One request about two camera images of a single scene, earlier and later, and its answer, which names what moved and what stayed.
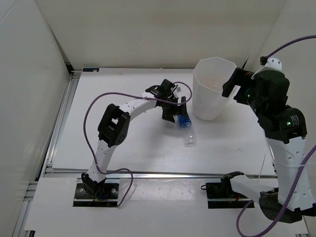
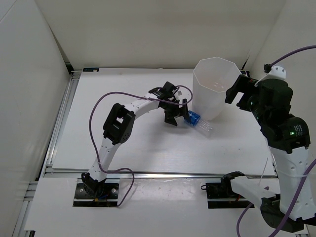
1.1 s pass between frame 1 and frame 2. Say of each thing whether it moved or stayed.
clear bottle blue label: moved
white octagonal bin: stayed
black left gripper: stayed
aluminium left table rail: stayed
